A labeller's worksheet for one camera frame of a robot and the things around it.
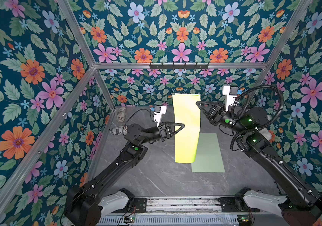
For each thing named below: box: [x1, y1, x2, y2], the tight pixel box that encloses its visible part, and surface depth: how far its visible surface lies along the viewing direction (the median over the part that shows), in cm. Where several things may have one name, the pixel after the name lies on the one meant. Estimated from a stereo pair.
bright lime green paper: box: [172, 94, 202, 164], surface depth 58 cm
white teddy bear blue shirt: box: [258, 127, 273, 142], surface depth 90 cm
